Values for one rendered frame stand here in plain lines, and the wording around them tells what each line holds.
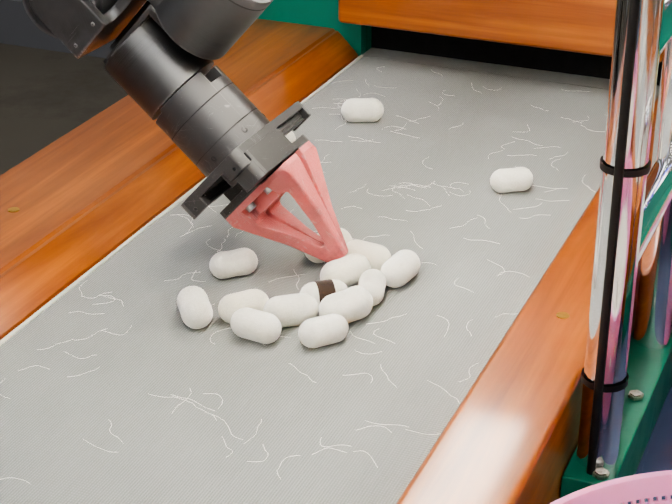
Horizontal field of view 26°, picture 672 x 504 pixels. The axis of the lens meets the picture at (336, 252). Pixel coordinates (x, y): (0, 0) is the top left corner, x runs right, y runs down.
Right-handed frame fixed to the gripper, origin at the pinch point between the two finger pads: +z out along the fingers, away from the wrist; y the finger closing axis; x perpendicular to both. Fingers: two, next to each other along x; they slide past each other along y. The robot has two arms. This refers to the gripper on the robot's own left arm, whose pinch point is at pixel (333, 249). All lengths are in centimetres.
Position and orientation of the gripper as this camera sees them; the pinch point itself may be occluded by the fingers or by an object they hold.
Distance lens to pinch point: 98.8
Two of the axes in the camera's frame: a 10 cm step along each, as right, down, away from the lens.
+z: 6.9, 7.3, 0.2
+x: -6.1, 5.5, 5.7
